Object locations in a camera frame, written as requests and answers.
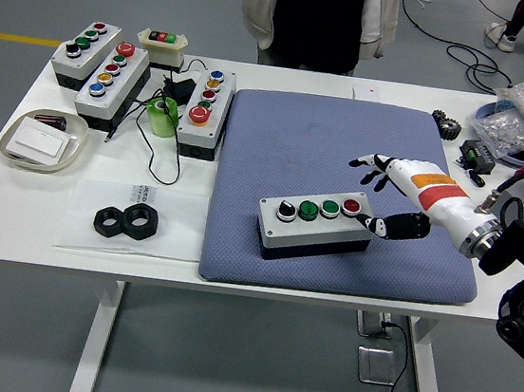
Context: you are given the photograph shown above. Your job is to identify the clear printed plastic bag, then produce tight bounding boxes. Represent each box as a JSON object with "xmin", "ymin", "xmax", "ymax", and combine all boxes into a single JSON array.
[{"xmin": 53, "ymin": 175, "xmax": 214, "ymax": 267}]

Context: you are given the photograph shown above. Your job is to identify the blue-grey padded mat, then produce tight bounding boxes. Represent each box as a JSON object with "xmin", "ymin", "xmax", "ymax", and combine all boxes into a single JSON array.
[{"xmin": 196, "ymin": 83, "xmax": 500, "ymax": 315}]

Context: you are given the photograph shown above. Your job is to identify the black module with green terminal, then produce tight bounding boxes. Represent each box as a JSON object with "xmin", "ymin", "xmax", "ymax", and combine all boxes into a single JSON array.
[{"xmin": 457, "ymin": 138, "xmax": 499, "ymax": 177}]

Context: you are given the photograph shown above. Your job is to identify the large black hex nut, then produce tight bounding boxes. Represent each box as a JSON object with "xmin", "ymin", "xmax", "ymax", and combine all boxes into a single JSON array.
[
  {"xmin": 92, "ymin": 203, "xmax": 128, "ymax": 240},
  {"xmin": 121, "ymin": 201, "xmax": 162, "ymax": 242}
]

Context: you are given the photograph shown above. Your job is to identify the white shallow tray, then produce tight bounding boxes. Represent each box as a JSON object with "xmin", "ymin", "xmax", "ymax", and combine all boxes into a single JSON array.
[{"xmin": 0, "ymin": 103, "xmax": 92, "ymax": 178}]

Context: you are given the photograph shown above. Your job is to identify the green tape roll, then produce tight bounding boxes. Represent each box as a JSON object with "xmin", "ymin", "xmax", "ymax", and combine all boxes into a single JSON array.
[{"xmin": 143, "ymin": 94, "xmax": 181, "ymax": 140}]

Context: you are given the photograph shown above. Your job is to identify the grey five-button mushroom-button box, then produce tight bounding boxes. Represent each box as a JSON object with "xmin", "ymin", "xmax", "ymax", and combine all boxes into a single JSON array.
[
  {"xmin": 173, "ymin": 65, "xmax": 239, "ymax": 164},
  {"xmin": 69, "ymin": 36, "xmax": 156, "ymax": 139}
]

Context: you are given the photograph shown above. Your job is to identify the black floor cables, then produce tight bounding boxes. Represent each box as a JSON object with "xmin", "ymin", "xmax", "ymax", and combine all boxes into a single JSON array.
[{"xmin": 390, "ymin": 0, "xmax": 524, "ymax": 93}]

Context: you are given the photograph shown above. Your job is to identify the grey four-button control box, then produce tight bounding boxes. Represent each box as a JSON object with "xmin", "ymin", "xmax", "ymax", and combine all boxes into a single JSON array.
[
  {"xmin": 47, "ymin": 16, "xmax": 125, "ymax": 97},
  {"xmin": 252, "ymin": 179, "xmax": 379, "ymax": 273}
]

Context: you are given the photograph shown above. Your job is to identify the clear bag of metal parts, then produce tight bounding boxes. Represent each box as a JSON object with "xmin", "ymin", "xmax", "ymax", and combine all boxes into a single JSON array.
[{"xmin": 462, "ymin": 108, "xmax": 524, "ymax": 162}]

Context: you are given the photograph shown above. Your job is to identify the cream three-button switch box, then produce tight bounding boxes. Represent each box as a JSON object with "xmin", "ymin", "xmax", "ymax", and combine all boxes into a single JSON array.
[{"xmin": 133, "ymin": 26, "xmax": 191, "ymax": 75}]

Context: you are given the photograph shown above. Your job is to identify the black double gear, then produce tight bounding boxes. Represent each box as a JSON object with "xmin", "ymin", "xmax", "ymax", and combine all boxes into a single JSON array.
[{"xmin": 429, "ymin": 108, "xmax": 464, "ymax": 143}]

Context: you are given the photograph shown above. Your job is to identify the black power cable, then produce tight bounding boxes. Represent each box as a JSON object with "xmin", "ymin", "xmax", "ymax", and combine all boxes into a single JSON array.
[{"xmin": 374, "ymin": 319, "xmax": 415, "ymax": 392}]

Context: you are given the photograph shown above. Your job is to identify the metal floor socket box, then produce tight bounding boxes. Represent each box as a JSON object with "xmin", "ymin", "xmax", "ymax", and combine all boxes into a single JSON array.
[{"xmin": 353, "ymin": 344, "xmax": 405, "ymax": 389}]

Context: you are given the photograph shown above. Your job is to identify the black power adapter with cord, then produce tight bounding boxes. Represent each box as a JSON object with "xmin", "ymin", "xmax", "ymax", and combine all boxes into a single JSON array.
[{"xmin": 100, "ymin": 47, "xmax": 208, "ymax": 188}]

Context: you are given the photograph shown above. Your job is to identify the small black connector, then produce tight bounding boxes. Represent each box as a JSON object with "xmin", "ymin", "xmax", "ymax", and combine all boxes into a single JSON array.
[{"xmin": 466, "ymin": 168, "xmax": 489, "ymax": 189}]

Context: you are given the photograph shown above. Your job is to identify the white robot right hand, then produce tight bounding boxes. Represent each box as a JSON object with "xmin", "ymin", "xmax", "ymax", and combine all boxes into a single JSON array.
[{"xmin": 339, "ymin": 149, "xmax": 503, "ymax": 257}]

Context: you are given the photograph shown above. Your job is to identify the small dark brown item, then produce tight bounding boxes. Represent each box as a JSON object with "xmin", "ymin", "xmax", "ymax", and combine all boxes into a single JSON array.
[{"xmin": 33, "ymin": 113, "xmax": 69, "ymax": 133}]

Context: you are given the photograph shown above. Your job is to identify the white switch plate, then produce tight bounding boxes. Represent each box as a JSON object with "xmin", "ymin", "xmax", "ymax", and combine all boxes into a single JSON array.
[{"xmin": 8, "ymin": 120, "xmax": 71, "ymax": 159}]

